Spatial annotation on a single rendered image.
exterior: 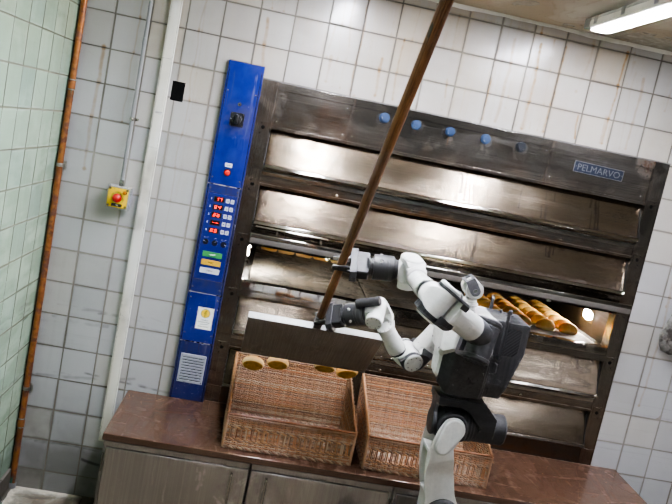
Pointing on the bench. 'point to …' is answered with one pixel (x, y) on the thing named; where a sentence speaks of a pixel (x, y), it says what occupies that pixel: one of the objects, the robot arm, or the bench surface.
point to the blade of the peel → (309, 342)
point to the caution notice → (204, 318)
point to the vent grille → (191, 368)
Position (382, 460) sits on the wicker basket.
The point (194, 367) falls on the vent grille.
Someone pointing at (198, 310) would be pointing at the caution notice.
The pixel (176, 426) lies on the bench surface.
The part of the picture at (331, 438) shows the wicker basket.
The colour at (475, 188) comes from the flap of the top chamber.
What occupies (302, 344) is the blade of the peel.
